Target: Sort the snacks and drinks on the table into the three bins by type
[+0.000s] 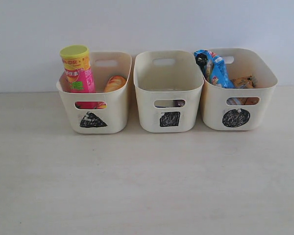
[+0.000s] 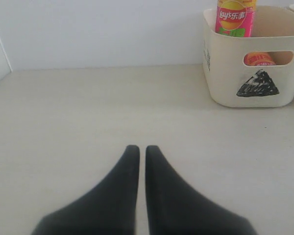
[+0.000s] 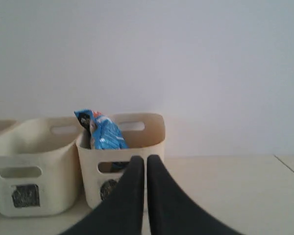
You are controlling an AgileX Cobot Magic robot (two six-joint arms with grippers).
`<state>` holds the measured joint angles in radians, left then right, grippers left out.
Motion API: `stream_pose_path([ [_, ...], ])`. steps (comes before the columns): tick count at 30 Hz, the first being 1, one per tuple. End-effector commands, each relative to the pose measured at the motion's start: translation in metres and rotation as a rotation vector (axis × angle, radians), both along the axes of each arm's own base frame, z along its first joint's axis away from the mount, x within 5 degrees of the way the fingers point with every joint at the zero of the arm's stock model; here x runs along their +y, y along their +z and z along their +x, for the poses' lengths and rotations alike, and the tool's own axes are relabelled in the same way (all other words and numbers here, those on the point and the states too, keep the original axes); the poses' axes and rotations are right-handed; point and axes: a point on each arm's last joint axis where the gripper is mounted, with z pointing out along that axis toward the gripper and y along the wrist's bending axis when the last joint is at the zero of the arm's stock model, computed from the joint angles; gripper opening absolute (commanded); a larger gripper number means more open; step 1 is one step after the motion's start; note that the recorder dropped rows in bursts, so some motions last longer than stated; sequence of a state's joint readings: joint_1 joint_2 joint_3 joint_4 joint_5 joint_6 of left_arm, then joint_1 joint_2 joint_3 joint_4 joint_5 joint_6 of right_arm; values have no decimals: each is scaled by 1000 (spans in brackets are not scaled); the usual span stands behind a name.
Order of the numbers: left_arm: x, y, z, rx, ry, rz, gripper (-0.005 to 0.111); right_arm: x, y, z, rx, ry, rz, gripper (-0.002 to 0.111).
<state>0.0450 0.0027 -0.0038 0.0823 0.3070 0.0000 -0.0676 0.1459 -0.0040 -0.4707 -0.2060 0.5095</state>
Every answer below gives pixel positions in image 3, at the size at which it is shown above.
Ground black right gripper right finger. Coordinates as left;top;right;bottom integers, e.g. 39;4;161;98
147;155;240;235

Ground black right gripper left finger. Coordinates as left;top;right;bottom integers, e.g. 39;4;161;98
62;156;145;235

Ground blue instant noodle bag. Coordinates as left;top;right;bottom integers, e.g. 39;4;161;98
73;109;130;172

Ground cream bin with circle mark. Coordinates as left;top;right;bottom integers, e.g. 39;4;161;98
76;113;166;209

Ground cream bin with square mark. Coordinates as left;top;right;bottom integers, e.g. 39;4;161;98
0;117;82;217

